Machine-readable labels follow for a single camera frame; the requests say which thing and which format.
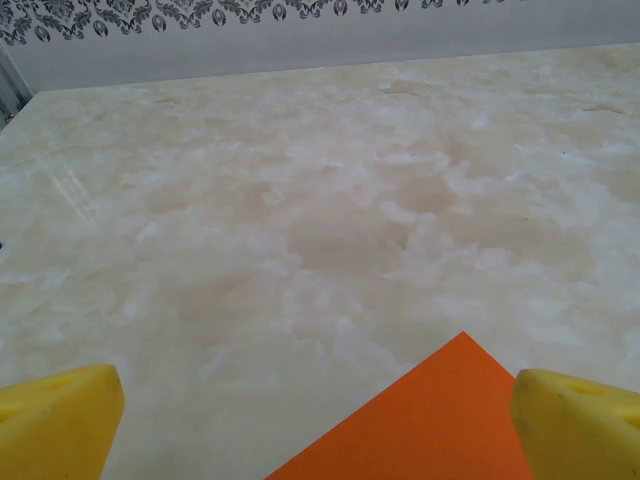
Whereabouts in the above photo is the orange square paper sheet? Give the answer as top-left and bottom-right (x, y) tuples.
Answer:
(264, 330), (534, 480)

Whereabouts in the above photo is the aluminium frame post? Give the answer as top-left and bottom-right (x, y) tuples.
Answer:
(0, 39), (35, 130)

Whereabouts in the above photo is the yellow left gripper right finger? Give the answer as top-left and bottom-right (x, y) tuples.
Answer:
(509, 368), (640, 480)

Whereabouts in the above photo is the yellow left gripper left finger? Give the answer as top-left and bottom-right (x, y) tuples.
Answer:
(0, 364), (125, 480)

